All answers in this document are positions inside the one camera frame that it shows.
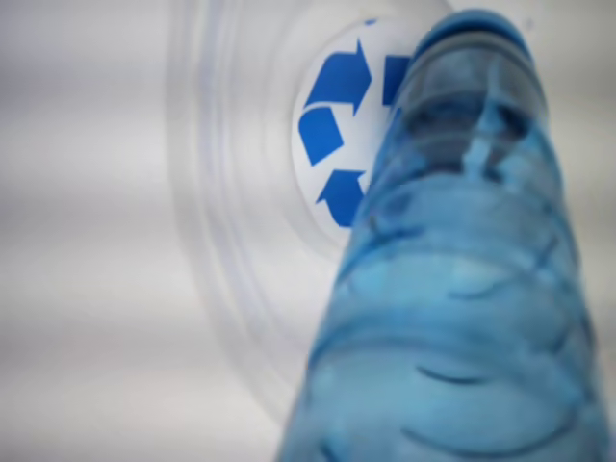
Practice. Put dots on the blue recycling symbol label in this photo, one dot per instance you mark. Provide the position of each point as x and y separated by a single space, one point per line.
337 86

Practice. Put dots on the clear cup with recycling label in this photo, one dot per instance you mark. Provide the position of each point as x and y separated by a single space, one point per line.
231 168

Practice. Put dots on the blue plastic bottle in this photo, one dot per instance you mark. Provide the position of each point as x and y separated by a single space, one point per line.
457 313

